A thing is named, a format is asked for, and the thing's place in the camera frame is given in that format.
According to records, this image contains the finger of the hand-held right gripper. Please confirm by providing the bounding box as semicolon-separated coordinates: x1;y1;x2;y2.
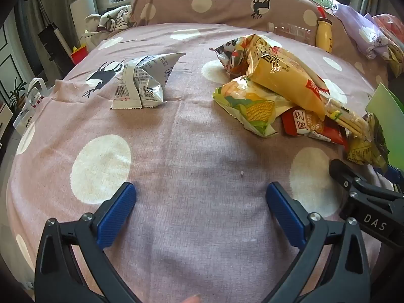
329;159;364;197
386;164;404;193

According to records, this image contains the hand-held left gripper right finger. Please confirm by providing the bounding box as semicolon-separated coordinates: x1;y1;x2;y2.
259;181;370;303

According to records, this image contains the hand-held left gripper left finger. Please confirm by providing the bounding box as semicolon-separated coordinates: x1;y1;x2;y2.
34;182;149;303

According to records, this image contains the dark gold candy packet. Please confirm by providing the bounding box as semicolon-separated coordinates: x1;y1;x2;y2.
345;112;390;168

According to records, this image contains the red snack packet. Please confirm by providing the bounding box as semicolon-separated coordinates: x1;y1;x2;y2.
281;107;325;136
308;123;348;146

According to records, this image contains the green cardboard box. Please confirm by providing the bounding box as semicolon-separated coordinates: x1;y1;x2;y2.
365;84;404;168

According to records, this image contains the yellow snack bag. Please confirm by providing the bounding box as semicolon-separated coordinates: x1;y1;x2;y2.
246;36;329;120

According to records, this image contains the corn print snack bag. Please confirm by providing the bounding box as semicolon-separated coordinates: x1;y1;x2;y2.
212;76;295;138

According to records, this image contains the white snack packet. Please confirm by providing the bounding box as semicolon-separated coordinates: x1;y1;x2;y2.
110;52;186;110

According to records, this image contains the orange panda print snack bag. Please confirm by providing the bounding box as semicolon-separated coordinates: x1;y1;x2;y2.
210;35;253;77

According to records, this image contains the pink polka dot bedsheet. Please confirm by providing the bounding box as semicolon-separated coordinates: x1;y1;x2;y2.
6;22;392;303

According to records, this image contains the yellow printed cloth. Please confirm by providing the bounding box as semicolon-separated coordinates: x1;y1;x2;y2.
387;42;404;76

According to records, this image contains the yellow bottle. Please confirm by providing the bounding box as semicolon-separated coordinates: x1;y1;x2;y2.
315;6;333;54

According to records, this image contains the purple polka dot cloth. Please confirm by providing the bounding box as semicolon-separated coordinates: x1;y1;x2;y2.
333;3;395;59

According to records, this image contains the white printed shopping bag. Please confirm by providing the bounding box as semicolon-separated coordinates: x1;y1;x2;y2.
13;78;49;130

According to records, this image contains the clear plastic bottle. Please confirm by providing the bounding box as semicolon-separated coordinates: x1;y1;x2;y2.
267;22;314;43

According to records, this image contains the green potted plant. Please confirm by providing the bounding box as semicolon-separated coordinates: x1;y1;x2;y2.
8;80;29;108

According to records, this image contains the red paper bag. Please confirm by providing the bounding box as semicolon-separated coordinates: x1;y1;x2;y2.
71;42;87;65

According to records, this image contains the black upright appliance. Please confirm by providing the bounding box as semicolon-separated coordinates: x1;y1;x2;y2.
32;0;71;60

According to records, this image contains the white striped cloth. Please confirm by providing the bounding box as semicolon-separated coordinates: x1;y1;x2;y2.
85;5;133;43

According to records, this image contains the brown polka dot pillow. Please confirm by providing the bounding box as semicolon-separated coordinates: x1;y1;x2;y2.
129;0;344;54

